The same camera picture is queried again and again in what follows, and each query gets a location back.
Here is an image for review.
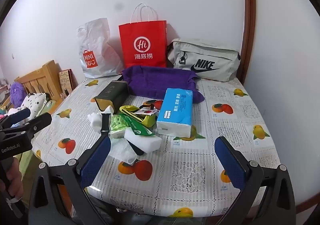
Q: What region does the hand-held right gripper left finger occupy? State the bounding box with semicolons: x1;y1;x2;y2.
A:
28;136;125;225

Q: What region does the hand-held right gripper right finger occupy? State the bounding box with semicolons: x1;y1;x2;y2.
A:
214;136;298;225

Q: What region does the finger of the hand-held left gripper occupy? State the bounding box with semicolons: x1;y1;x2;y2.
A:
12;112;52;138
0;108;31;129

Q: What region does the white cloth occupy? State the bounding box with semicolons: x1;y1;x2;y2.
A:
87;106;115;132

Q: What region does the green foil packet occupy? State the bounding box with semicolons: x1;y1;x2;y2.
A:
119;113;155;136

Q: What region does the white sponge block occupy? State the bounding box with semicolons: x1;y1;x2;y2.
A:
124;128;162;153

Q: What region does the yellow-green cloth pouch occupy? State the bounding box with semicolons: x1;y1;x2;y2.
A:
119;105;157;127

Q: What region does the small red printed sachet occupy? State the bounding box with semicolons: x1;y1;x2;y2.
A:
135;106;157;116

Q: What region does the purple cloth tray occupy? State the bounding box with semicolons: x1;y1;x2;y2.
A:
122;66;205;104

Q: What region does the person's left hand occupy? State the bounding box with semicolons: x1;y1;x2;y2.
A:
5;159;24;198

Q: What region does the light green cushion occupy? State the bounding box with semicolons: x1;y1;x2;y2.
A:
37;100;57;117

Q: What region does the white dotted pillow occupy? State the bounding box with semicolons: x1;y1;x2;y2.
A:
20;93;49;116

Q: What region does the purple plush toy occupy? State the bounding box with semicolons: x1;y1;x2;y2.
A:
10;82;27;106

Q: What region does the light green bedsheet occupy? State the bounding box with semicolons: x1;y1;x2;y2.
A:
19;151;37;180

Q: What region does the wooden headboard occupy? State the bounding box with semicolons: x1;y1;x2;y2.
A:
14;60;63;102

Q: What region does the fruit print tablecloth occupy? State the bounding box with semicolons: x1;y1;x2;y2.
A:
31;75;282;218

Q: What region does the brown patterned book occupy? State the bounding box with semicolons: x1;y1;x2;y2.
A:
58;69;74;91

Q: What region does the dark green rectangular box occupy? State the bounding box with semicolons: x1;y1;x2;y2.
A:
94;81;129;113

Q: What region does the blue tissue pack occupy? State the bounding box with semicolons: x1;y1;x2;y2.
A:
156;88;194;138

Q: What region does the white plastic shopping bag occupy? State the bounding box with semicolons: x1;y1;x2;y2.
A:
77;17;124;79

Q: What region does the grey waist bag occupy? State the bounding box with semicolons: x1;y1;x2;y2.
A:
167;38;241;83

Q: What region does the red paper bag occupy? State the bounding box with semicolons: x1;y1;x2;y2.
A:
118;3;167;69

